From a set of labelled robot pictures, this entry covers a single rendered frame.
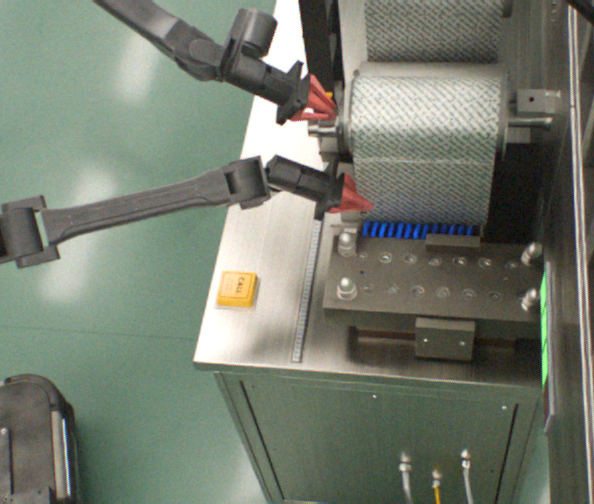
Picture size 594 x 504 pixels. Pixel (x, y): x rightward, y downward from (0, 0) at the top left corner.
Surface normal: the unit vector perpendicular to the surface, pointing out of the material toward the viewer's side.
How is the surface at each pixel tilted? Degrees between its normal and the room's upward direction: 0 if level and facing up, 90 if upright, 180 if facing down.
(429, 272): 0
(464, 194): 91
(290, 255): 0
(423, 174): 91
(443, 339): 90
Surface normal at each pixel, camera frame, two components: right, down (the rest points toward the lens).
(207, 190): 0.21, -0.05
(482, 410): -0.14, 0.83
